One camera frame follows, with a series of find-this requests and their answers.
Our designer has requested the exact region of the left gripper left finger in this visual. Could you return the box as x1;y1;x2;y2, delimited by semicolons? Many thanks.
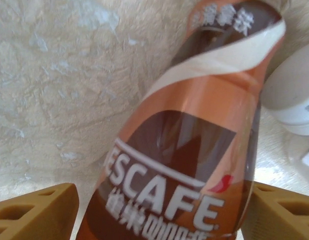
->
0;182;81;240

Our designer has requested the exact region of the brown Nescafe coffee bottle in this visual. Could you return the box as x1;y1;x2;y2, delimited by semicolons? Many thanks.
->
78;0;287;240

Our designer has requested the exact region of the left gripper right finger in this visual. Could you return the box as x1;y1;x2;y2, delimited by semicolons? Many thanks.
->
240;181;309;240

